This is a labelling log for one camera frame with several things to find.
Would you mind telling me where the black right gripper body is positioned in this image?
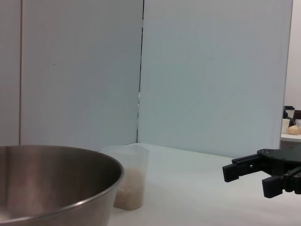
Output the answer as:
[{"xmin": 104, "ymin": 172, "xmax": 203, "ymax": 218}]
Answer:
[{"xmin": 256, "ymin": 145, "xmax": 301, "ymax": 177}]

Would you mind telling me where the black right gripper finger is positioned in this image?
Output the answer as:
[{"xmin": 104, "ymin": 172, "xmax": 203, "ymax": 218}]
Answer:
[
  {"xmin": 222, "ymin": 153, "xmax": 261, "ymax": 183},
  {"xmin": 261, "ymin": 166, "xmax": 301, "ymax": 199}
]

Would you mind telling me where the clear plastic measuring cup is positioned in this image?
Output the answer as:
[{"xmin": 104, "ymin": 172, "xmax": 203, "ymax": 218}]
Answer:
[{"xmin": 100, "ymin": 145, "xmax": 150, "ymax": 210}]

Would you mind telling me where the stainless steel mixing bowl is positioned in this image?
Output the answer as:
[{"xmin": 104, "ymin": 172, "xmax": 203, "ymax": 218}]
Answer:
[{"xmin": 0, "ymin": 145, "xmax": 125, "ymax": 226}]

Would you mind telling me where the white cup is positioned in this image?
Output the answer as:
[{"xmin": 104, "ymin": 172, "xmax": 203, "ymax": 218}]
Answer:
[{"xmin": 282, "ymin": 119, "xmax": 292, "ymax": 134}]

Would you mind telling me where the white background table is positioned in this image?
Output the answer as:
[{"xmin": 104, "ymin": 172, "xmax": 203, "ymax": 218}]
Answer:
[{"xmin": 279, "ymin": 133, "xmax": 301, "ymax": 143}]

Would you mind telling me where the white partition board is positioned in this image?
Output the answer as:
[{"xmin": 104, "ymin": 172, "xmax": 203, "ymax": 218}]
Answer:
[
  {"xmin": 21, "ymin": 0, "xmax": 144, "ymax": 153},
  {"xmin": 0, "ymin": 0, "xmax": 23, "ymax": 148},
  {"xmin": 137, "ymin": 0, "xmax": 294, "ymax": 159}
]

